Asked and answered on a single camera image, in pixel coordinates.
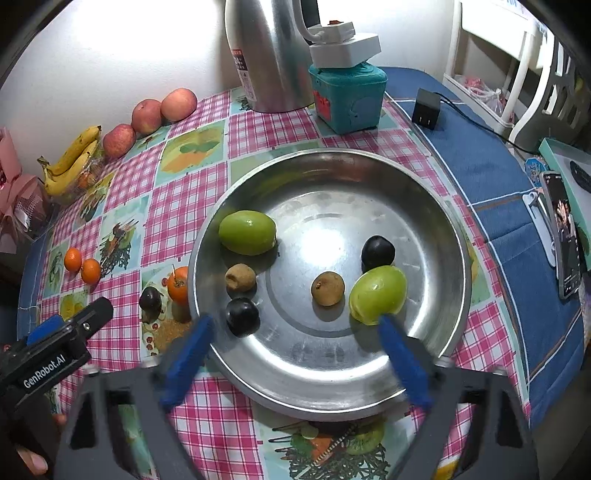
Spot orange persimmon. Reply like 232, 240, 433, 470
165, 265, 191, 306

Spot blue cloth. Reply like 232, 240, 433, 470
382, 66, 588, 426

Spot black adapter cable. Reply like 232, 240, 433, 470
438, 93, 542, 156

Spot black power adapter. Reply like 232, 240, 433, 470
411, 88, 443, 130

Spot white shelf rack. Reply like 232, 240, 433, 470
442, 0, 539, 126

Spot white chair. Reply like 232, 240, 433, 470
502, 27, 583, 149

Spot dark purple passion fruit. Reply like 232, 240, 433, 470
225, 298, 260, 338
139, 286, 164, 324
361, 235, 396, 273

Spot pink gift bag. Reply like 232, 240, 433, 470
0, 126, 52, 256

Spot black oval device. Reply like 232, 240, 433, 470
567, 159, 591, 195

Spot brown longan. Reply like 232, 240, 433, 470
225, 263, 257, 296
311, 272, 346, 307

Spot smartphone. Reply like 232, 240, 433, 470
539, 170, 583, 302

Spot red apple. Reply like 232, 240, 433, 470
160, 88, 199, 123
131, 99, 164, 136
102, 123, 138, 160

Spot teal cardboard box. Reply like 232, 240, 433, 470
537, 137, 591, 274

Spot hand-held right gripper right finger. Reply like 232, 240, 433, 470
378, 314, 541, 480

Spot plastic bag with red contents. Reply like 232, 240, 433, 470
454, 73, 507, 117

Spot white charger block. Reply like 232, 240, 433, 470
309, 33, 382, 69

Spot stainless steel basin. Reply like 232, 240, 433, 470
187, 148, 473, 422

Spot pink checkered tablecloth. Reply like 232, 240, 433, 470
18, 88, 532, 480

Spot yellow banana bunch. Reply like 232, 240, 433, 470
37, 125, 103, 197

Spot stainless steel thermos jug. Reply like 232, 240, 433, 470
224, 0, 322, 114

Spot white phone stand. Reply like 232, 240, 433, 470
521, 191, 562, 267

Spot person's left hand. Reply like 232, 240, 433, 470
15, 444, 49, 477

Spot teal toy box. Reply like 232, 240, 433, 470
308, 62, 388, 136

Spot round blue coaster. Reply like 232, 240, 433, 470
525, 155, 550, 186

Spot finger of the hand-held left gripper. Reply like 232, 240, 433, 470
72, 296, 114, 343
25, 315, 65, 346

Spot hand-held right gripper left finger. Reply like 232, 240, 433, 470
53, 314, 216, 480

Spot clear plastic fruit pack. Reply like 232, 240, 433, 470
65, 157, 106, 204

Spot green jujube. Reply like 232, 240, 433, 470
348, 265, 409, 326
218, 210, 278, 256

